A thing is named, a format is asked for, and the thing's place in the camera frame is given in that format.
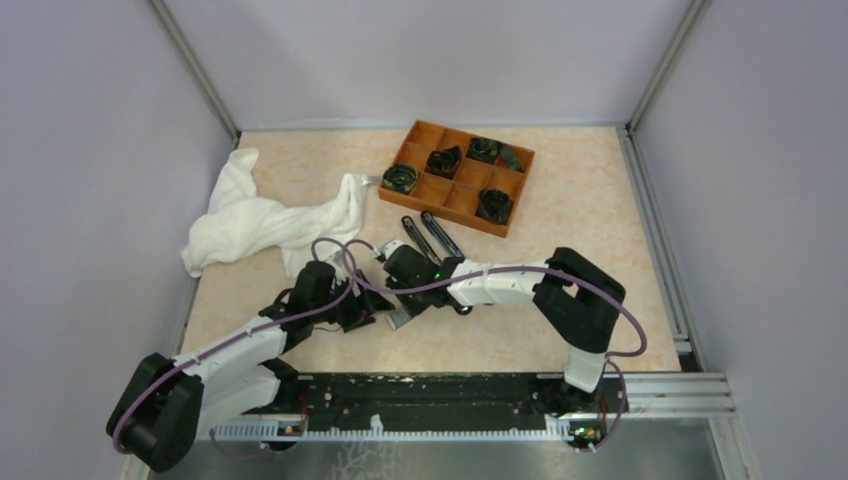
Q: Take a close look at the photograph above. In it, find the silver staple strip tray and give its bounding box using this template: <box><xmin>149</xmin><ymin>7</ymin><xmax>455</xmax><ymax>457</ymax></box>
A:
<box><xmin>386</xmin><ymin>310</ymin><xmax>412</xmax><ymax>331</ymax></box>

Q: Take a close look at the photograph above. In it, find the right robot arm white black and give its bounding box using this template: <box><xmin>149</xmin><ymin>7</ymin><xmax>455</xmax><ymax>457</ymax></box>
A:
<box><xmin>379</xmin><ymin>241</ymin><xmax>626</xmax><ymax>416</ymax></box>

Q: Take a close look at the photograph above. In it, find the aluminium frame rail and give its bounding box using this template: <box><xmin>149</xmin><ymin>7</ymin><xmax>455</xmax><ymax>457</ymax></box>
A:
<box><xmin>135</xmin><ymin>372</ymin><xmax>737</xmax><ymax>442</ymax></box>

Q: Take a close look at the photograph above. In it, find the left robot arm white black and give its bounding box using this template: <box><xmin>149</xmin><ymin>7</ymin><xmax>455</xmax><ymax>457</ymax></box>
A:
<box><xmin>106</xmin><ymin>261</ymin><xmax>395</xmax><ymax>473</ymax></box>

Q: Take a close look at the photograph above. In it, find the dark rolled tape green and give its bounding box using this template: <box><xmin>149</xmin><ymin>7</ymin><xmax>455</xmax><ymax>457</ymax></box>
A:
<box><xmin>381</xmin><ymin>163</ymin><xmax>420</xmax><ymax>195</ymax></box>

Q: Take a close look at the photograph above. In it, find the black rolled tape red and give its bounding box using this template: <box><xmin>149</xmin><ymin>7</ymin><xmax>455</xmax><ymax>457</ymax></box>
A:
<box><xmin>425</xmin><ymin>146</ymin><xmax>463</xmax><ymax>180</ymax></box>

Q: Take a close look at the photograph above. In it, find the orange compartment tray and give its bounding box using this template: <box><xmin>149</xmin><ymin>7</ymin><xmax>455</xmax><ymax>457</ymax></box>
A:
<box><xmin>378</xmin><ymin>120</ymin><xmax>535</xmax><ymax>238</ymax></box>

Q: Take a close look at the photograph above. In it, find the dark rolled tape top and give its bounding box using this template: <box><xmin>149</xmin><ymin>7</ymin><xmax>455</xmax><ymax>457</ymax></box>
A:
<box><xmin>466</xmin><ymin>137</ymin><xmax>524</xmax><ymax>173</ymax></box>

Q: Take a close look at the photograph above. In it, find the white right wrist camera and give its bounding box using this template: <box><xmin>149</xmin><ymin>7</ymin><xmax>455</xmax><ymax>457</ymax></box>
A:
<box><xmin>376</xmin><ymin>239</ymin><xmax>407</xmax><ymax>263</ymax></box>

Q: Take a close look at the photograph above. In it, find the white crumpled towel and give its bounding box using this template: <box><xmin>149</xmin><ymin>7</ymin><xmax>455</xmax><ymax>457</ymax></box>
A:
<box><xmin>180</xmin><ymin>148</ymin><xmax>376</xmax><ymax>278</ymax></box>

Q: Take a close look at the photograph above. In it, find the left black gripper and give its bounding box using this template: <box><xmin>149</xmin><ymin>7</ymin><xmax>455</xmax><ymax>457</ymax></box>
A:
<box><xmin>311</xmin><ymin>269</ymin><xmax>395</xmax><ymax>334</ymax></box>

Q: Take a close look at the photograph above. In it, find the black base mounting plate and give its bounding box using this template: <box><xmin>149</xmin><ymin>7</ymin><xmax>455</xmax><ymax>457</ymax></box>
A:
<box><xmin>254</xmin><ymin>373</ymin><xmax>627</xmax><ymax>433</ymax></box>

